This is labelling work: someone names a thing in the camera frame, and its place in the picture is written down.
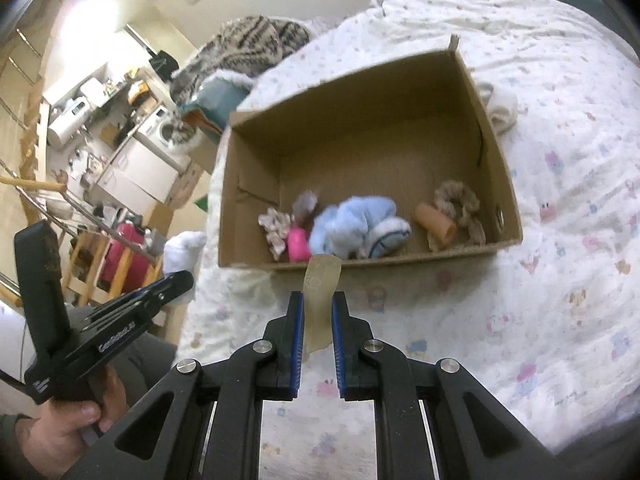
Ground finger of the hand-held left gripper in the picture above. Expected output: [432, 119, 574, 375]
[82, 270, 196, 334]

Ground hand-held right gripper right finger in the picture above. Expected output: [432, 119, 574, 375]
[331, 290, 566, 480]

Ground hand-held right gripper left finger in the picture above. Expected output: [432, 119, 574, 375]
[65, 291, 306, 480]

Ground beige translucent soft sleeve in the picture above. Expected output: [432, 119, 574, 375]
[302, 254, 344, 353]

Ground beige scrunchie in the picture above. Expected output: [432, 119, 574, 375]
[257, 207, 294, 261]

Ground light blue plush toy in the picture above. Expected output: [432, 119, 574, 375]
[307, 195, 413, 261]

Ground small grey soft piece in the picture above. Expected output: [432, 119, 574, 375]
[291, 190, 320, 223]

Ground orange soft roll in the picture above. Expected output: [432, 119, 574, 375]
[412, 202, 457, 252]

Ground brown scrunchie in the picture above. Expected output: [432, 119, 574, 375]
[430, 180, 487, 251]

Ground brown cardboard box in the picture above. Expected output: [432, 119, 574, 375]
[217, 35, 523, 273]

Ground person's left hand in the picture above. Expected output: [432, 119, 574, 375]
[20, 365, 131, 480]

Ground white crumpled cloth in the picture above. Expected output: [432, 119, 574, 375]
[164, 231, 208, 288]

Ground pink suitcase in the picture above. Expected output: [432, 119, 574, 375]
[102, 222, 163, 301]

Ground yellow wooden stool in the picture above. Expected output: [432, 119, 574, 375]
[67, 232, 131, 307]

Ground metal rod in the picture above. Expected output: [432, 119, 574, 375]
[64, 194, 162, 264]

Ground wooden stick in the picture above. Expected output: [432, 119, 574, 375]
[0, 175, 68, 195]

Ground white kitchen cabinets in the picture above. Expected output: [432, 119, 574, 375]
[95, 137, 181, 206]

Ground white washing machine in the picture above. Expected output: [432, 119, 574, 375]
[137, 105, 198, 161]

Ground teal cushion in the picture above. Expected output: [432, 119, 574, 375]
[182, 77, 251, 133]

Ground black garment on hanger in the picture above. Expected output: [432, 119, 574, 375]
[150, 50, 180, 81]

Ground striped fuzzy blanket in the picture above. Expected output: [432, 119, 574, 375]
[170, 17, 313, 103]

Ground white printed bedspread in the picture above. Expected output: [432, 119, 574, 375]
[172, 0, 640, 480]

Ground white folded cloth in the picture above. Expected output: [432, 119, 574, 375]
[475, 80, 520, 134]

